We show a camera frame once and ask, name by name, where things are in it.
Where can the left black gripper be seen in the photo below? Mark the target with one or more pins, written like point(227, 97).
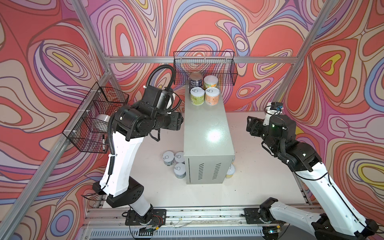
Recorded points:
point(177, 119)

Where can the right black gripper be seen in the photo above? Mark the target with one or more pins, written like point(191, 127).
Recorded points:
point(255, 123)

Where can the green label can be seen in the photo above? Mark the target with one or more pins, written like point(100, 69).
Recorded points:
point(197, 96)

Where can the white lid can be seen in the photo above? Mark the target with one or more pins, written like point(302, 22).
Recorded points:
point(179, 157)
point(168, 158)
point(180, 170)

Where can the dark blue tomato can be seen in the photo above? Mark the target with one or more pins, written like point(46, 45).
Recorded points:
point(195, 80)

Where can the orange peach can large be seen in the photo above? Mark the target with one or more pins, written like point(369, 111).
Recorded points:
point(210, 81)

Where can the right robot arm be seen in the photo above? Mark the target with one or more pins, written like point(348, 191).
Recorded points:
point(340, 220)

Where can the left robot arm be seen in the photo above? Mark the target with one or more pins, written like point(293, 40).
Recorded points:
point(127, 127)

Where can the grey metal cabinet counter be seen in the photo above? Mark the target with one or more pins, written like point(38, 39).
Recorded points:
point(208, 146)

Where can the silver tape roll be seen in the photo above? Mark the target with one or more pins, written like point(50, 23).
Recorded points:
point(103, 117)

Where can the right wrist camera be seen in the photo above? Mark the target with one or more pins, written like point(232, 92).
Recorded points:
point(276, 106)

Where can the black wire basket back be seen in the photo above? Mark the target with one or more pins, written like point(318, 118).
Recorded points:
point(217, 63)

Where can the black wire basket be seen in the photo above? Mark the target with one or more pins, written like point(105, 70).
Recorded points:
point(84, 131)
point(217, 63)

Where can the black wire basket left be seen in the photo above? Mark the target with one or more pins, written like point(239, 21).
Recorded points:
point(84, 131)

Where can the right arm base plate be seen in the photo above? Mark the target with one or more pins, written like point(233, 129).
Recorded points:
point(252, 215)

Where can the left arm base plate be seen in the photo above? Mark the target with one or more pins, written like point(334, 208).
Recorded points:
point(154, 217)

